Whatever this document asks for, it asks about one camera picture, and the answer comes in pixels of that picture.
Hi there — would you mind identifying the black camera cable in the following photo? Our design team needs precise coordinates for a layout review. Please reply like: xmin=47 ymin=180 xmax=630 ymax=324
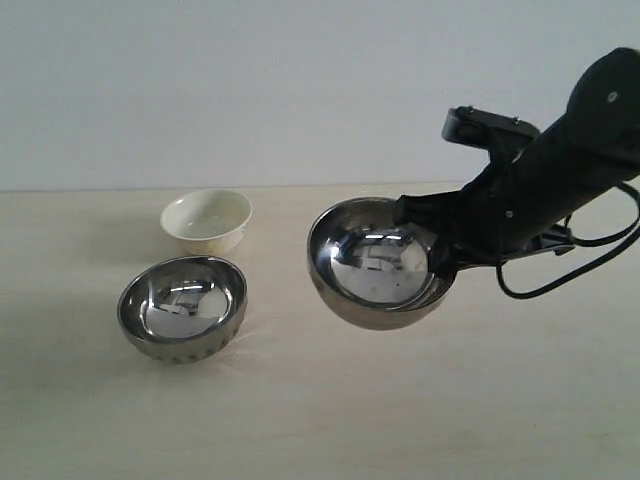
xmin=494 ymin=182 xmax=640 ymax=301

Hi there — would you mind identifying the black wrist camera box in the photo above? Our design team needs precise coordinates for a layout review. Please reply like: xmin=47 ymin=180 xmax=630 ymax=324
xmin=441 ymin=105 xmax=540 ymax=150

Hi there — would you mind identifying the cream ceramic bowl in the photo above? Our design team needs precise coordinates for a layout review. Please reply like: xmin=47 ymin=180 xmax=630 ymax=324
xmin=160 ymin=189 xmax=253 ymax=256

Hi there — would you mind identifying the stainless steel bowl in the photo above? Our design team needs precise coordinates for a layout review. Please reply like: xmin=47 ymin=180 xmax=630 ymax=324
xmin=116 ymin=255 xmax=248 ymax=365
xmin=306 ymin=196 xmax=457 ymax=331

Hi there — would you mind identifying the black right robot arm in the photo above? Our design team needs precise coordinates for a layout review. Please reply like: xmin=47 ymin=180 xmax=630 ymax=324
xmin=393 ymin=47 xmax=639 ymax=272

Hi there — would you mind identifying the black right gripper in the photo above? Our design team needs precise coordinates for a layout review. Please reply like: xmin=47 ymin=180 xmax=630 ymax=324
xmin=393 ymin=149 xmax=575 ymax=279

